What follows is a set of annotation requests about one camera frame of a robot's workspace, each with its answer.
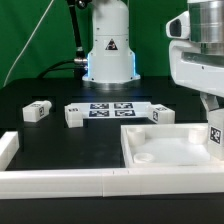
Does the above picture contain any white left fence wall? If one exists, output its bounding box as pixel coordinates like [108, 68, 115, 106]
[0, 131, 19, 171]

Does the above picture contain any white thin cable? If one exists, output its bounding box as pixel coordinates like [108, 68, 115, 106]
[3, 0, 57, 88]

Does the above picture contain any white sheet with AprilTags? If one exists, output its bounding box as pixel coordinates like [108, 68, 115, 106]
[66, 102, 151, 119]

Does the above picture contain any black base cable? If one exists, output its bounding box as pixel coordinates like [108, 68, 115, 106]
[37, 59, 84, 80]

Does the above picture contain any white front fence wall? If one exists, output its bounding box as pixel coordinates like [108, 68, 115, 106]
[0, 165, 224, 199]

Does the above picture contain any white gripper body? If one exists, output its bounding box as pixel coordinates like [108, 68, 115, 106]
[169, 42, 224, 98]

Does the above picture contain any white fence wall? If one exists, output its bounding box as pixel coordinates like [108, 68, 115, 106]
[0, 165, 224, 199]
[0, 131, 19, 171]

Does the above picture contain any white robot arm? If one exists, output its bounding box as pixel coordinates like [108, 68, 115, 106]
[83, 0, 224, 113]

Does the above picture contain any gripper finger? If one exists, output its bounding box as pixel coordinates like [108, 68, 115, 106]
[200, 92, 219, 118]

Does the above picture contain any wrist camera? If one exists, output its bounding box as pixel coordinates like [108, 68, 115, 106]
[166, 11, 190, 40]

